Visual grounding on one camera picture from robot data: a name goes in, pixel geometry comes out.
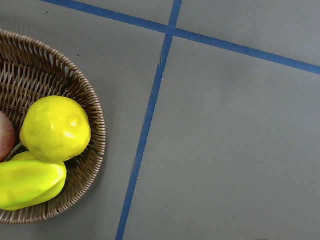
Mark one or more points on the yellow lemon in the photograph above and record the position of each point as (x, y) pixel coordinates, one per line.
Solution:
(55, 129)

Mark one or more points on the brown wicker basket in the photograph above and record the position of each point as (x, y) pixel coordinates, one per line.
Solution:
(30, 70)

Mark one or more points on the yellow starfruit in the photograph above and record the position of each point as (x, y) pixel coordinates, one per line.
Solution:
(26, 181)

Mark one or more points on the yellow green apple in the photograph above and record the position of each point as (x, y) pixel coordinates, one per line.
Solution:
(7, 136)

